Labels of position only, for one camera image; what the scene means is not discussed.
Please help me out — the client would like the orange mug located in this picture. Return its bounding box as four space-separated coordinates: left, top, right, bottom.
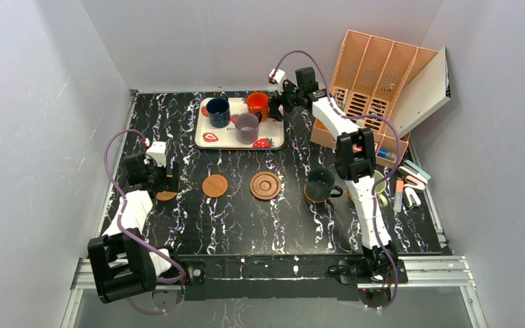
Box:
246 92 269 122

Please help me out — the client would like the dark green mug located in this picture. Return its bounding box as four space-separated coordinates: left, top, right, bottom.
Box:
304 167 343 200

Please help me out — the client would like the dark ringed wooden coaster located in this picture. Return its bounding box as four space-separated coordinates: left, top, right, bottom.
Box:
250 172 282 200

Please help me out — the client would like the light green mug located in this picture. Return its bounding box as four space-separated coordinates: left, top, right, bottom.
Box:
374 171 389 208

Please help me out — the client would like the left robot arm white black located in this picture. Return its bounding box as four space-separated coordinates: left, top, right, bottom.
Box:
87 153 180 303

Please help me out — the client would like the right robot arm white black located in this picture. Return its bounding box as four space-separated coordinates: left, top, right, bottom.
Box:
268 67 391 251

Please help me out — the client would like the cork coaster far left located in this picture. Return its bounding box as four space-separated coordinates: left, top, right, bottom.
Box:
156 191 178 202

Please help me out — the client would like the smooth wooden coaster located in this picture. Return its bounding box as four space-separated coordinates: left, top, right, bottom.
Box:
202 174 228 198

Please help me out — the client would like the orange round coaster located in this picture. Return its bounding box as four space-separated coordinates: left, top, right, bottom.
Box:
304 189 329 204

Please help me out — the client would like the white strawberry tray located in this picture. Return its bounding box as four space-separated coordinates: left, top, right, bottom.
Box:
194 97 285 150

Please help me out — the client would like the lilac mug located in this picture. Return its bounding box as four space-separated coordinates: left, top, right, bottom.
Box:
234 113 262 145

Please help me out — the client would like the pink desk file organizer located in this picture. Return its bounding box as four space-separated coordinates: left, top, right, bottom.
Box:
330 30 422 168

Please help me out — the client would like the navy blue mug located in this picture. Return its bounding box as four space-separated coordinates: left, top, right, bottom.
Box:
206 98 230 128

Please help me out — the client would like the blue small bottle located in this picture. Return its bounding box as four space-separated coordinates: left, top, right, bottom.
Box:
377 149 397 161

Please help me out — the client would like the white binder folder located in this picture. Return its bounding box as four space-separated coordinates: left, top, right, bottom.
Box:
390 47 451 137

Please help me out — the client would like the white marker pen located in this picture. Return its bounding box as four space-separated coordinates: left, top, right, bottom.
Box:
393 179 404 213

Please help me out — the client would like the teal pink stationery stack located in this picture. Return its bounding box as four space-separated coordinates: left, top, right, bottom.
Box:
398 160 431 185

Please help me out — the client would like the white stapler tool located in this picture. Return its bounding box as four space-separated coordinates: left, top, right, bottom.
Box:
403 187 422 208

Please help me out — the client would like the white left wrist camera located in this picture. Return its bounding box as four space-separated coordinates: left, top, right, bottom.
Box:
146 141 167 167

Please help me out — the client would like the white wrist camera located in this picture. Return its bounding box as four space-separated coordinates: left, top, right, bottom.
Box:
268 68 286 94
146 141 167 167

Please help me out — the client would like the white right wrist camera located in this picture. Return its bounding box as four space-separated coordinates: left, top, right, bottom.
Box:
268 68 286 94

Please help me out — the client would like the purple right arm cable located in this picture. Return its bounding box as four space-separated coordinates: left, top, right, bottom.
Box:
273 49 404 312

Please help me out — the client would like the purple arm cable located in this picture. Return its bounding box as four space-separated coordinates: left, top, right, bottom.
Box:
104 129 187 316
273 49 404 312

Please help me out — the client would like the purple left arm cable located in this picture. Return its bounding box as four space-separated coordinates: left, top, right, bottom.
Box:
104 129 187 316

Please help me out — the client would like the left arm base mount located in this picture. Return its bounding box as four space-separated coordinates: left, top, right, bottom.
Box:
152 260 206 313

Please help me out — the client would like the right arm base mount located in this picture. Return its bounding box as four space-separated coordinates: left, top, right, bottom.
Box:
326 252 409 311

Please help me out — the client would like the aluminium front rail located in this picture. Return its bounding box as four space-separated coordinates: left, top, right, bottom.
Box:
61 255 487 328

